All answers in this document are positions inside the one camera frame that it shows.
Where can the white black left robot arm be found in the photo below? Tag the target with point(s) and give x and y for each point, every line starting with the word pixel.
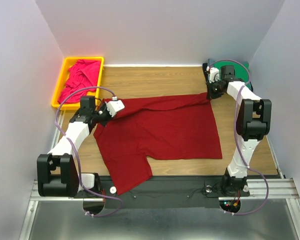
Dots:
pixel 57 174

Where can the folded green t-shirt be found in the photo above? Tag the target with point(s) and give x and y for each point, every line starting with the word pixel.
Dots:
pixel 240 71

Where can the folded black t-shirt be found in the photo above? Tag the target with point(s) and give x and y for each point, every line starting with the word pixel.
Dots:
pixel 227 74

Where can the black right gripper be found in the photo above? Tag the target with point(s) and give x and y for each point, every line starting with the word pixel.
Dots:
pixel 212 95

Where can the dark red t-shirt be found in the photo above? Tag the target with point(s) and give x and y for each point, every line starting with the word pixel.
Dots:
pixel 163 128

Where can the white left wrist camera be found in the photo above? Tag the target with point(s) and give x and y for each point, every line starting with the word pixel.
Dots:
pixel 114 106

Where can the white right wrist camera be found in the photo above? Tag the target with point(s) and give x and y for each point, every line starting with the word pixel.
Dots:
pixel 213 74

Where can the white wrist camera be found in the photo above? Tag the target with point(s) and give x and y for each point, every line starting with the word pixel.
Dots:
pixel 213 74
pixel 114 106

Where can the pink t-shirt in bin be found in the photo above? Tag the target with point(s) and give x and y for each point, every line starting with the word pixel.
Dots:
pixel 84 73

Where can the yellow plastic bin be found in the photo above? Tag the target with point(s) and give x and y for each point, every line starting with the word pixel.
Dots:
pixel 64 74

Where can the aluminium extrusion rail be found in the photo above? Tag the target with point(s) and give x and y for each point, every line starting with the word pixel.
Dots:
pixel 256 189

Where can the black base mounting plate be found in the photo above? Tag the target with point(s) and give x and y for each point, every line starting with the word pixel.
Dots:
pixel 164 192

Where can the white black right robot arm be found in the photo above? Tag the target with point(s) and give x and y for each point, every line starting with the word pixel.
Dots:
pixel 251 123

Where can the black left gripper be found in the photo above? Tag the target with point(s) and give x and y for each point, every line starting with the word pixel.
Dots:
pixel 109 116

